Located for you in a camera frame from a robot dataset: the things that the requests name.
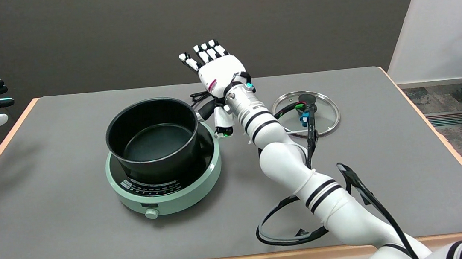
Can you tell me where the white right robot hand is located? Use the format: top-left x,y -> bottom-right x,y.
177,36 -> 260,142

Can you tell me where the black soup pot with handle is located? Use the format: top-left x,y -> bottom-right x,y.
102,91 -> 224,187

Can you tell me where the glass pot lid black knob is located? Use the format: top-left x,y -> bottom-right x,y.
270,87 -> 343,142

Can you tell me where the green round induction cooker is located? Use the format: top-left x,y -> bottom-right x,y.
101,120 -> 227,224

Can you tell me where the metal floor vent grille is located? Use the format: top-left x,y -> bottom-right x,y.
424,110 -> 462,130

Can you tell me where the black cooker power cord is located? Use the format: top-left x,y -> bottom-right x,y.
189,90 -> 211,106

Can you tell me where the robot cable with blue connector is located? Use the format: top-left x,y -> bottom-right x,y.
272,99 -> 323,172

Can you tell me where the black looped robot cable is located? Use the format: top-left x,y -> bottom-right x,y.
252,192 -> 331,248

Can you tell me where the black taped robot cable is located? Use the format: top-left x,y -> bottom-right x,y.
337,156 -> 419,259

